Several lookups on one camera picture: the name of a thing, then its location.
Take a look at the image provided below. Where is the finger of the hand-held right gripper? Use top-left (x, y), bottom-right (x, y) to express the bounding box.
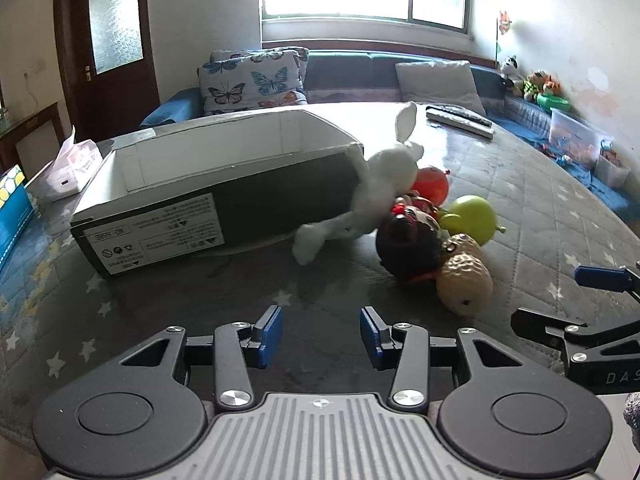
top-left (574, 264), bottom-right (640, 304)
top-left (511, 307), bottom-right (640, 357)

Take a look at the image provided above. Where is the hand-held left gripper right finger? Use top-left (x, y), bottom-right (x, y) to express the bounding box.
top-left (360, 306), bottom-right (526, 409)

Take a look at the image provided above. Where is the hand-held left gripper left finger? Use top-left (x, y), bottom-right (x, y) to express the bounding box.
top-left (119, 305), bottom-right (284, 409)

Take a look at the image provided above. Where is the beige bumpy toy figure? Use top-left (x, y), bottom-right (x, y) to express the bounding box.
top-left (436, 234), bottom-right (494, 317)

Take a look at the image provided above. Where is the black-haired doll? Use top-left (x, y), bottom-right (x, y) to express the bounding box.
top-left (376, 195), bottom-right (447, 287)

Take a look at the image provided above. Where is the green round pig toy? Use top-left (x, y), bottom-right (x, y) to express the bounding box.
top-left (440, 195), bottom-right (507, 247)

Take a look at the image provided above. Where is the black cardboard box white inside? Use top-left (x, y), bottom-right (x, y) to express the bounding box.
top-left (69, 109), bottom-right (365, 277)

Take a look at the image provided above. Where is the white plush rabbit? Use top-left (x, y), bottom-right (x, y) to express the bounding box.
top-left (292, 101), bottom-right (426, 266)

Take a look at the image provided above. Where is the red round pig toy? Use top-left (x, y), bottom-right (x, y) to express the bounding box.
top-left (411, 166), bottom-right (452, 207)

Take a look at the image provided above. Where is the grey star-quilted desktop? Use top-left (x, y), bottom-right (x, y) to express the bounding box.
top-left (0, 102), bottom-right (640, 453)

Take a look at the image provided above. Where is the small clear plastic bin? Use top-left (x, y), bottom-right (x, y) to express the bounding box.
top-left (596, 152), bottom-right (631, 187)

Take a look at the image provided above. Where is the clear plastic storage bin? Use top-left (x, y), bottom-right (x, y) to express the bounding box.
top-left (547, 109), bottom-right (615, 168)

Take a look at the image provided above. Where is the green toy bowl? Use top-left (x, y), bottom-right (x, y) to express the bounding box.
top-left (537, 92), bottom-right (571, 111)

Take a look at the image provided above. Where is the orange striped plush toy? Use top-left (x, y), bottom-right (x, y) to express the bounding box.
top-left (522, 70), bottom-right (562, 101)

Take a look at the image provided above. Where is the grey remote control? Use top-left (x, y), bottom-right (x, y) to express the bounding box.
top-left (426, 109), bottom-right (496, 140)

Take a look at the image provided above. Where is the black remote control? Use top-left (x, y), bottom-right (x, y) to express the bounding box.
top-left (434, 104), bottom-right (494, 129)

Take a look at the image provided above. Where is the black and white plush toy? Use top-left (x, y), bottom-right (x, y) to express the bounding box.
top-left (500, 55), bottom-right (522, 90)

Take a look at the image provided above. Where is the white pillow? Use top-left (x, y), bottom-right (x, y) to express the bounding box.
top-left (395, 60), bottom-right (487, 117)

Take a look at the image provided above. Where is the butterfly print pillow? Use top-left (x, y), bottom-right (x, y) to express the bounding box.
top-left (197, 52), bottom-right (308, 117)
top-left (210, 46), bottom-right (311, 92)

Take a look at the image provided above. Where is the white tissue pack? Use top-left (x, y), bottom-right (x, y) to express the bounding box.
top-left (37, 127), bottom-right (104, 202)

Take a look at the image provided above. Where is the blue sofa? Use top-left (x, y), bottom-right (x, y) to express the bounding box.
top-left (139, 50), bottom-right (640, 221)

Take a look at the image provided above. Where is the colourful pinwheel on stick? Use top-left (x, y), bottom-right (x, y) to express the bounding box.
top-left (492, 10), bottom-right (513, 63)

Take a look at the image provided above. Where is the blue dotted tissue box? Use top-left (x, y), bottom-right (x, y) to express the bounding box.
top-left (0, 164), bottom-right (41, 271)

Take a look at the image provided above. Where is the dark wooden cabinet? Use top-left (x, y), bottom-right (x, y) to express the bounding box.
top-left (0, 102), bottom-right (67, 172)

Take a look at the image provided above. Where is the dark wooden door frosted glass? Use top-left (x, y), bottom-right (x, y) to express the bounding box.
top-left (52, 0), bottom-right (161, 143)

